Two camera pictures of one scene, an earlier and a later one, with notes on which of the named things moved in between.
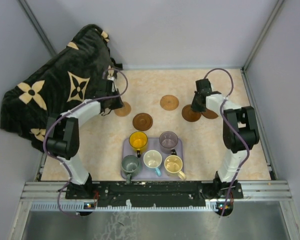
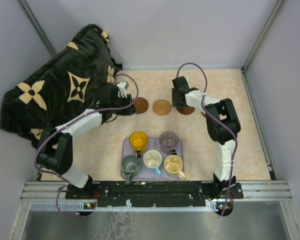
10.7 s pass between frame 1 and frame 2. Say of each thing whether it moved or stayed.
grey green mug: stayed
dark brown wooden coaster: moved
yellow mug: stayed
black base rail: stayed
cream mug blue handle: stayed
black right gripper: moved
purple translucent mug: stayed
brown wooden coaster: moved
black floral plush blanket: stayed
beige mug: stayed
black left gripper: moved
